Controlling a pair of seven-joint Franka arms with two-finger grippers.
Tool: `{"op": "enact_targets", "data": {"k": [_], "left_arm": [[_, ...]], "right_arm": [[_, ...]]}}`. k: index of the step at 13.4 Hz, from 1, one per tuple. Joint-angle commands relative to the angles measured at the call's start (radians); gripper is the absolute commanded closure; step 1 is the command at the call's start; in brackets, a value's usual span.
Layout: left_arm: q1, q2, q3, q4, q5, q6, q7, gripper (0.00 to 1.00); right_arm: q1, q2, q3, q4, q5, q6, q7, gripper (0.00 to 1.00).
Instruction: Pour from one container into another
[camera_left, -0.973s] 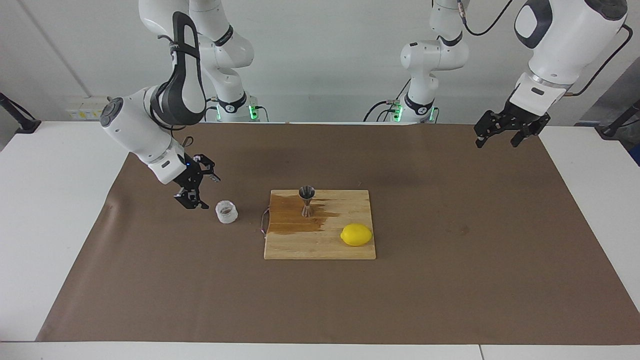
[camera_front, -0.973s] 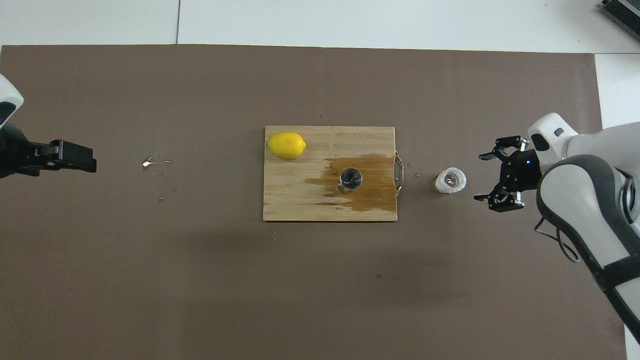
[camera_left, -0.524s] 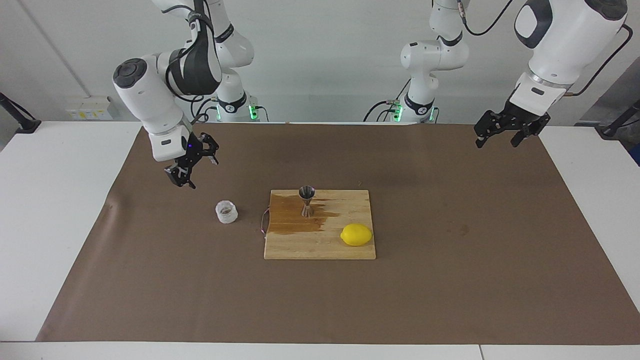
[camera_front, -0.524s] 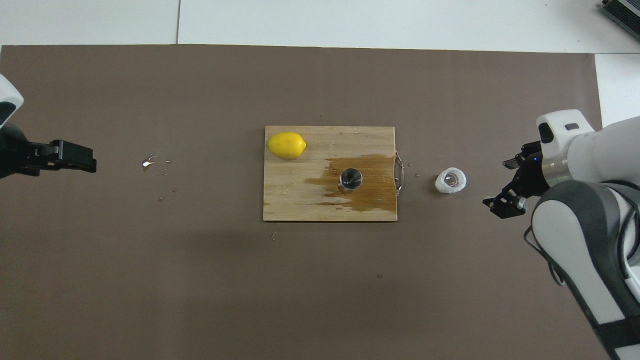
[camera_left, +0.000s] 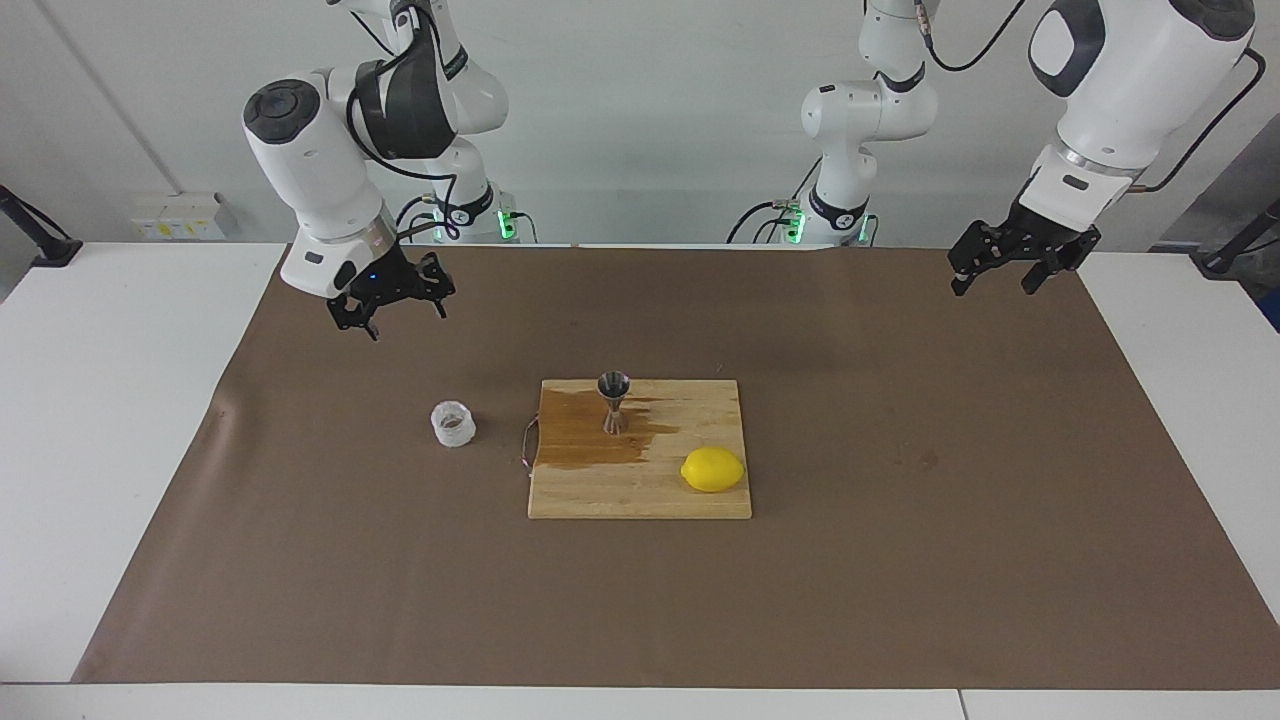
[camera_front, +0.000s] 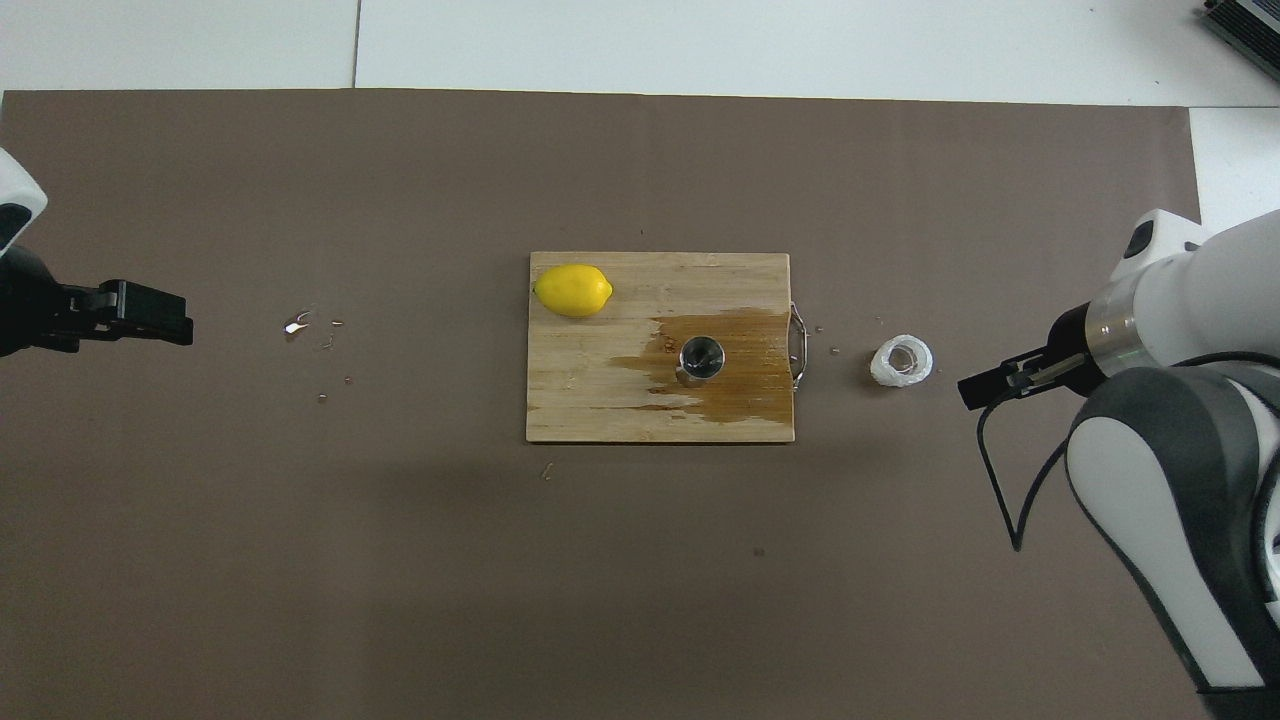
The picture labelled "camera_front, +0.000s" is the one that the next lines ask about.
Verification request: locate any wooden cutting board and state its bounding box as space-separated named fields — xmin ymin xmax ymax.
xmin=526 ymin=251 xmax=797 ymax=445

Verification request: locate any yellow lemon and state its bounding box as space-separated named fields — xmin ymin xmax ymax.
xmin=533 ymin=263 xmax=614 ymax=319

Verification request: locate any metal cutting board handle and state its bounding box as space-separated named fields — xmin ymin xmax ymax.
xmin=787 ymin=302 xmax=809 ymax=391

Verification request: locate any small clear plastic cup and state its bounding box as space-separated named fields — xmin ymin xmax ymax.
xmin=868 ymin=333 xmax=934 ymax=390

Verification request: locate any steel double jigger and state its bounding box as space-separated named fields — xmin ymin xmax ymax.
xmin=676 ymin=335 xmax=728 ymax=389

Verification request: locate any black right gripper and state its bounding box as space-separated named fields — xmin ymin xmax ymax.
xmin=957 ymin=302 xmax=1107 ymax=412

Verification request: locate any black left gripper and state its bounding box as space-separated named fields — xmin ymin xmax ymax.
xmin=0 ymin=244 xmax=195 ymax=359

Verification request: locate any grey ribbed device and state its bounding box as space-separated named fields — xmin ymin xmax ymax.
xmin=1197 ymin=0 xmax=1280 ymax=83

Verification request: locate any brown paper table mat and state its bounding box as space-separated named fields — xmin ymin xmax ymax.
xmin=0 ymin=88 xmax=1256 ymax=720

